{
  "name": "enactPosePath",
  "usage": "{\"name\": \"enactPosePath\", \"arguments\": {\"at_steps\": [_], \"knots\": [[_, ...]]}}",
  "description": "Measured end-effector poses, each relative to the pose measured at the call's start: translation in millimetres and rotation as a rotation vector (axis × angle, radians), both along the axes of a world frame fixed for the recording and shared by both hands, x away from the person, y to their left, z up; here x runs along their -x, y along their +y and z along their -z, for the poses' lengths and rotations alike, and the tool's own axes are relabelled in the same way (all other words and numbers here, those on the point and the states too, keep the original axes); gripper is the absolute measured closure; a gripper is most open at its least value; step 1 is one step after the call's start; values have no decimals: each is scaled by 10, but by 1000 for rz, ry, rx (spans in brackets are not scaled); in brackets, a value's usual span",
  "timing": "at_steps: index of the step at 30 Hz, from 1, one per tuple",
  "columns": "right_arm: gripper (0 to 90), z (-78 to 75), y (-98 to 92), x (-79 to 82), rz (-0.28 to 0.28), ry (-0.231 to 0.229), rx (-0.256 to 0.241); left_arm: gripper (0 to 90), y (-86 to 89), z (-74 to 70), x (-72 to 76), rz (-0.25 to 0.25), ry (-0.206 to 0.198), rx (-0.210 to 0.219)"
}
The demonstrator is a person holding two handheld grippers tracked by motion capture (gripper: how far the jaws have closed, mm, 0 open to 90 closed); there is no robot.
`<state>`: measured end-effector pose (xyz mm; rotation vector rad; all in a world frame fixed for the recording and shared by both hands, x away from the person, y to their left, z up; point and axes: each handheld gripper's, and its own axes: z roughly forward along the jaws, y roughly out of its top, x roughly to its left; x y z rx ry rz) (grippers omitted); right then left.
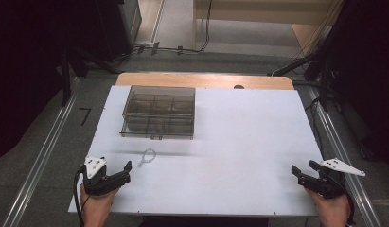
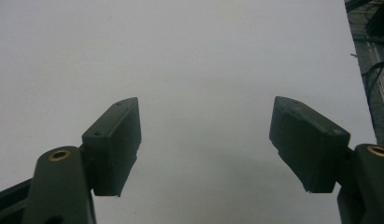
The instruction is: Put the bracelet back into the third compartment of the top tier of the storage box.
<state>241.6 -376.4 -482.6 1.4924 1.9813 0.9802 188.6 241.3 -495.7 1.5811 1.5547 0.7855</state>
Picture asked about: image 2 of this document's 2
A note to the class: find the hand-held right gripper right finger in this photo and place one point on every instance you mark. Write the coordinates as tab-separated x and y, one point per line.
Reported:
308	146

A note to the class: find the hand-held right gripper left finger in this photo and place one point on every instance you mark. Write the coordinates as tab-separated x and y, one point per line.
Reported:
113	146

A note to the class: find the metal rail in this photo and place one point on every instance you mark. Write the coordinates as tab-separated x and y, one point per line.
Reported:
380	71

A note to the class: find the dark stand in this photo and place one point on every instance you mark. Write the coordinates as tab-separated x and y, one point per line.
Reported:
375	18

